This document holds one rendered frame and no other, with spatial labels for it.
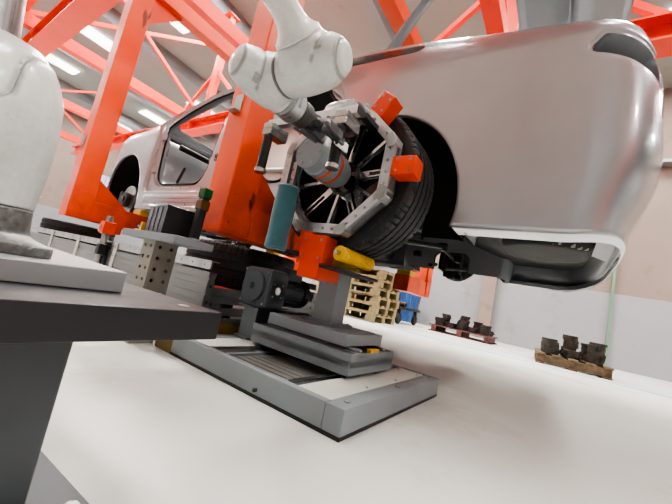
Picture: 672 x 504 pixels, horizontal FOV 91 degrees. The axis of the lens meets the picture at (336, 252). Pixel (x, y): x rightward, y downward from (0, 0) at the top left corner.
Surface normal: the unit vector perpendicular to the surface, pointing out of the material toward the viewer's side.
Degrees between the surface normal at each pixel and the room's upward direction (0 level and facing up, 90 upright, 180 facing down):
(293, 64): 143
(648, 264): 90
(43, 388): 90
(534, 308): 90
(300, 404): 90
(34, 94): 76
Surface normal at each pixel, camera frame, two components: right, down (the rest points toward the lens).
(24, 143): 0.97, 0.17
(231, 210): 0.82, 0.10
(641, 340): -0.49, -0.21
